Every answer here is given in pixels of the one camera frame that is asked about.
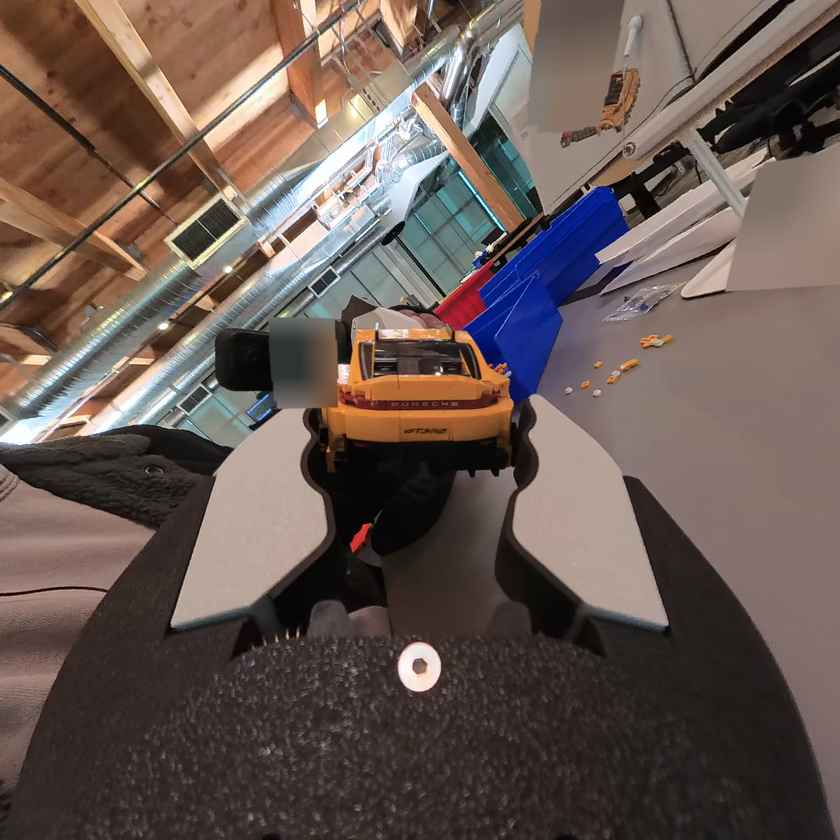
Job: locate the lego instruction booklet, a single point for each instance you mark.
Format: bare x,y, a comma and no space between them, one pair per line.
663,98

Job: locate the glass window wall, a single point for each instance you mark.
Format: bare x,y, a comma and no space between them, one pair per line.
453,223

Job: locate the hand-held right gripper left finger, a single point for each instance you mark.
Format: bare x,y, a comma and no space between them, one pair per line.
262,525

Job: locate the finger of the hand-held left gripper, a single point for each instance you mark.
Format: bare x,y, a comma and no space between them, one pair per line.
384,320

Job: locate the clear bag of dark pieces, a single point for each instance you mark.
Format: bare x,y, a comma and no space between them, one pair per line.
643,303

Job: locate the long blue plastic bin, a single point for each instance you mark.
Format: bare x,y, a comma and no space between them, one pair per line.
571,249

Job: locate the wooden pillar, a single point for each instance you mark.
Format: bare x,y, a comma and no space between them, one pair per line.
472,157

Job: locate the silver ventilation duct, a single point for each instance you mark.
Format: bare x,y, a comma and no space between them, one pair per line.
131,308

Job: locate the orange striped dark object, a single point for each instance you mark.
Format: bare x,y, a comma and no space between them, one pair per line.
359,538

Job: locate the black round disc on rod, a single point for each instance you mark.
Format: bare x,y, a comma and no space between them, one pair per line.
394,234

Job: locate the orange black lego car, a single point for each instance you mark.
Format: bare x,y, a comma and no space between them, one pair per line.
420,420

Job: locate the beige hooded sweatshirt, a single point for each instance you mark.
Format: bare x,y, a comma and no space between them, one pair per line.
59,558

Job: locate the scattered orange white lego pieces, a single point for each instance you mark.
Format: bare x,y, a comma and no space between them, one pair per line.
628,365

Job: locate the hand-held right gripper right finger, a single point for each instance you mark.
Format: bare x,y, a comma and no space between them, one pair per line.
577,525

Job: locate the red plastic bin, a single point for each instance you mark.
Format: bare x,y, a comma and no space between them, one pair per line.
463,298

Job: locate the white book stand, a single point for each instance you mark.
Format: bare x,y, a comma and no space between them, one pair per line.
718,177

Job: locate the black swivel office chair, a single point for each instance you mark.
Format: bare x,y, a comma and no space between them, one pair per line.
774,124

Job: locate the white ceiling vent grille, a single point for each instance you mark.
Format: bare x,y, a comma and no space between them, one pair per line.
323,282
207,229
193,399

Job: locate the person's left hand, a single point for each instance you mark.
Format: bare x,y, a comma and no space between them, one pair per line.
430,320

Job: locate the heap of orange lego parts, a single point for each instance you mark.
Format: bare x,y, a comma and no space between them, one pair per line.
502,369

